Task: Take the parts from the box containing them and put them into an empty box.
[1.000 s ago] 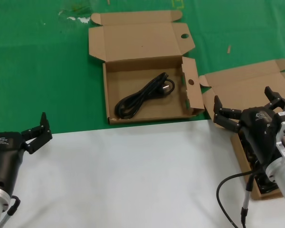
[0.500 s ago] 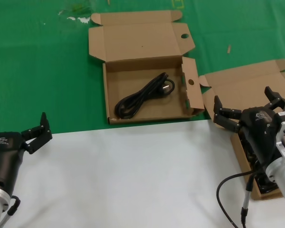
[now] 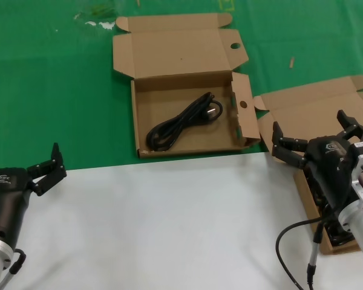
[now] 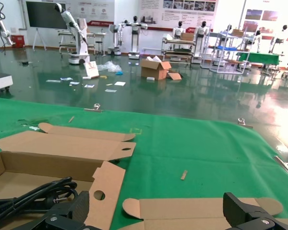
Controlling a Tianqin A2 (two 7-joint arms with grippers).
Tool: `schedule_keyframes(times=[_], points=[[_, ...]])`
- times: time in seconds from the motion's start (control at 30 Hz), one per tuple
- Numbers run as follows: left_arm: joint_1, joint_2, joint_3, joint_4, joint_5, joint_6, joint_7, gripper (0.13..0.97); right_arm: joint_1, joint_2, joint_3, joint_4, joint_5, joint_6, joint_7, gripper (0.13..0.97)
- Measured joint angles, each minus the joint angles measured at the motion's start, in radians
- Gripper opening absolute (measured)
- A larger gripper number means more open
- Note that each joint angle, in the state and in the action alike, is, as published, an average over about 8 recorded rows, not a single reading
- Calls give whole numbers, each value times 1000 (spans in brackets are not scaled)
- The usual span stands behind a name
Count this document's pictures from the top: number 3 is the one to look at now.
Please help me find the grey right arm cable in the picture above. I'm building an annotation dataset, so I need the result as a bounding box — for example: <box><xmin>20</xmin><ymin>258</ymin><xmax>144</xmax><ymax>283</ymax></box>
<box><xmin>306</xmin><ymin>222</ymin><xmax>325</xmax><ymax>290</ymax></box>

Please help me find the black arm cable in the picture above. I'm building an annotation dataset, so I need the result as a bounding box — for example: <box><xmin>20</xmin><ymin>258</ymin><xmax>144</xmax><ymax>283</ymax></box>
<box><xmin>275</xmin><ymin>211</ymin><xmax>341</xmax><ymax>290</ymax></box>
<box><xmin>0</xmin><ymin>247</ymin><xmax>27</xmax><ymax>290</ymax></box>

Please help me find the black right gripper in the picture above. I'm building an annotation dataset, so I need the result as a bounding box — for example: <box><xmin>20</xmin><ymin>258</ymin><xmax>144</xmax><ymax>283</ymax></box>
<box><xmin>271</xmin><ymin>110</ymin><xmax>363</xmax><ymax>212</ymax></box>

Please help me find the black power cable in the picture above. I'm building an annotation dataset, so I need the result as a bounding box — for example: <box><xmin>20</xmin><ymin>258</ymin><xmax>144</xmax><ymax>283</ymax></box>
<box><xmin>146</xmin><ymin>92</ymin><xmax>224</xmax><ymax>152</ymax></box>

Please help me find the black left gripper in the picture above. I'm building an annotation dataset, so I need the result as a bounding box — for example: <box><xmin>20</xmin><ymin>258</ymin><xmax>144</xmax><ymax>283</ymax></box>
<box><xmin>0</xmin><ymin>142</ymin><xmax>67</xmax><ymax>245</ymax></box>

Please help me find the open brown cardboard box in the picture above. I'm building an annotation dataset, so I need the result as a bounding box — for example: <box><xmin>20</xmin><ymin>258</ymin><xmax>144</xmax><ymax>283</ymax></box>
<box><xmin>252</xmin><ymin>75</ymin><xmax>363</xmax><ymax>255</ymax></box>
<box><xmin>112</xmin><ymin>12</ymin><xmax>261</xmax><ymax>160</ymax></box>

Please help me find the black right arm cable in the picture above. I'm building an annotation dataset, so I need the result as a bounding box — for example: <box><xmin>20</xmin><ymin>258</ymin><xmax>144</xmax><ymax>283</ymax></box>
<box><xmin>275</xmin><ymin>211</ymin><xmax>341</xmax><ymax>290</ymax></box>

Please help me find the green table cloth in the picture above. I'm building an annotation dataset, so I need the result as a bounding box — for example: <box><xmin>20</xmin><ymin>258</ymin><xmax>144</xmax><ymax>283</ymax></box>
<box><xmin>0</xmin><ymin>0</ymin><xmax>363</xmax><ymax>176</ymax></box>

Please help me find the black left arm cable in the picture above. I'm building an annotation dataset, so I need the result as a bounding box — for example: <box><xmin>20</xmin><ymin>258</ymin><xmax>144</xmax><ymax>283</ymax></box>
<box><xmin>0</xmin><ymin>247</ymin><xmax>27</xmax><ymax>290</ymax></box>

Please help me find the torn clear plastic scrap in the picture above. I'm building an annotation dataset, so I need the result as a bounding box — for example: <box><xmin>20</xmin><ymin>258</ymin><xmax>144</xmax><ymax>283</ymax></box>
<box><xmin>74</xmin><ymin>4</ymin><xmax>117</xmax><ymax>31</ymax></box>

